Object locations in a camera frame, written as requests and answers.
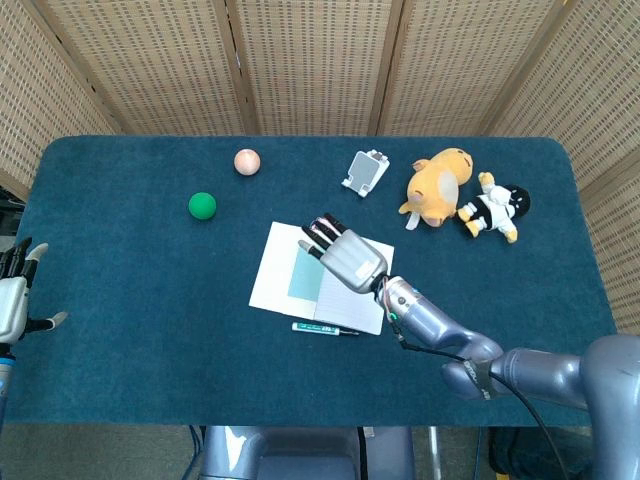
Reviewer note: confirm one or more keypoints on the white folding phone stand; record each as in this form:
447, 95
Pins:
362, 170

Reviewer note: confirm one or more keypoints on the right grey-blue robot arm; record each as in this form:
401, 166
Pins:
435, 330

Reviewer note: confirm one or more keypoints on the woven wooden folding screen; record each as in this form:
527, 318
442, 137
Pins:
320, 65

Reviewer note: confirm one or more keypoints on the green ball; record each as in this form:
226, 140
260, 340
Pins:
202, 205

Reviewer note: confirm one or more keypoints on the light blue white bookmark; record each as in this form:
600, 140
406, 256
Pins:
302, 275

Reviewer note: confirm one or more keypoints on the dark teal table cloth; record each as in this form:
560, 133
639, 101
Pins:
125, 350

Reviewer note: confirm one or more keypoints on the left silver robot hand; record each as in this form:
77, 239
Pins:
10, 305

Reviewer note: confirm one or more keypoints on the pink wooden ball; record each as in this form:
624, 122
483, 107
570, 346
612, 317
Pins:
247, 162

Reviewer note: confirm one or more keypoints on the green white marker pen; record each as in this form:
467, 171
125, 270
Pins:
315, 328

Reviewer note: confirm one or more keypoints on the orange plush animal toy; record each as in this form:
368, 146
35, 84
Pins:
435, 190

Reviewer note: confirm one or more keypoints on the black equipment box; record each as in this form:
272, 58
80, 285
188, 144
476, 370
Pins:
10, 210

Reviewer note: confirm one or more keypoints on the open lined notebook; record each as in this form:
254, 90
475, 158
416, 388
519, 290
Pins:
272, 280

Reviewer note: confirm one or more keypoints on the grey-blue robot torso base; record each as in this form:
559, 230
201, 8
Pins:
300, 455

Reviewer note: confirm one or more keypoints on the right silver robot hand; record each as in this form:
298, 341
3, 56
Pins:
355, 260

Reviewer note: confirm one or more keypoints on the black white plush doll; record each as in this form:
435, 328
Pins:
492, 210

